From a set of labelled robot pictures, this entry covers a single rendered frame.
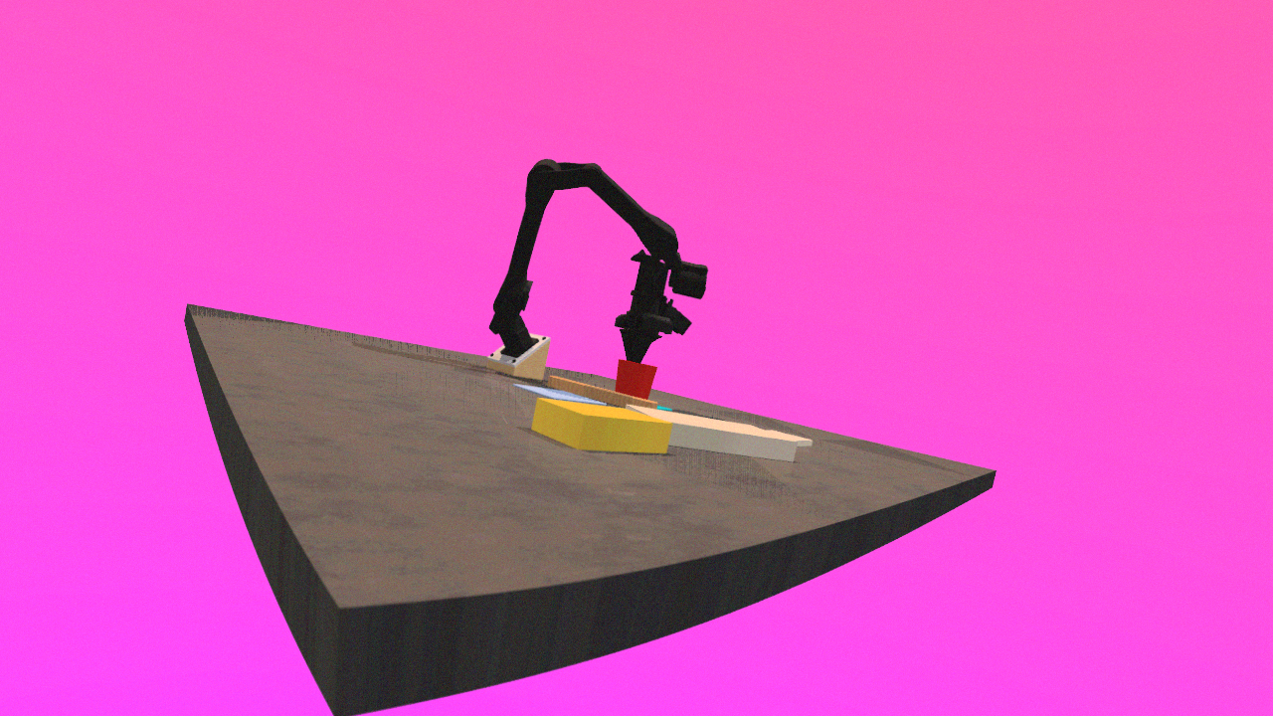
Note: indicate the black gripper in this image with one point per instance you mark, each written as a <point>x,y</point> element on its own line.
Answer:
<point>642,322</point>

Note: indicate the orange flat bar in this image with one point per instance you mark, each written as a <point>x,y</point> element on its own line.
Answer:
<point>599,394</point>

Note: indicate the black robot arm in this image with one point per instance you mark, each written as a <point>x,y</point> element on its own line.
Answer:
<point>657,236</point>

